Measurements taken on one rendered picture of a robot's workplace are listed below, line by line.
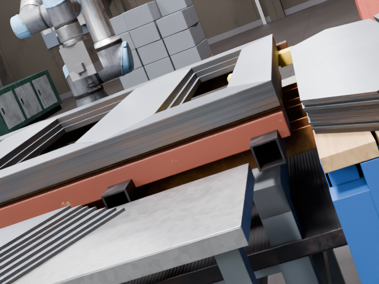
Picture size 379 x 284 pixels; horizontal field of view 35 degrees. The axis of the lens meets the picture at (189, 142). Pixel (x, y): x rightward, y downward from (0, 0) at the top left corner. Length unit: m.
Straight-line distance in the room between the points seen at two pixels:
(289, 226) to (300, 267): 0.09
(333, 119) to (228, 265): 0.28
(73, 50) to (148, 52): 6.90
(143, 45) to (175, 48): 0.48
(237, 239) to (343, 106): 0.23
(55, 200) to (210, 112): 0.36
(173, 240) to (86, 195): 0.38
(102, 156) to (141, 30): 7.57
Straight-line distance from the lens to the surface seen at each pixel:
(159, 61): 8.67
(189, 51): 8.54
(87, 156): 1.15
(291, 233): 1.15
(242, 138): 1.08
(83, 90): 2.26
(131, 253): 0.85
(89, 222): 1.04
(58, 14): 1.81
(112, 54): 2.22
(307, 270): 1.19
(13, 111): 10.81
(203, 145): 1.09
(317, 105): 0.87
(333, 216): 1.22
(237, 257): 0.94
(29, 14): 1.95
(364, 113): 0.83
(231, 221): 0.82
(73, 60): 1.82
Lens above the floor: 1.04
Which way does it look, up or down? 12 degrees down
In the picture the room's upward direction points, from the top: 22 degrees counter-clockwise
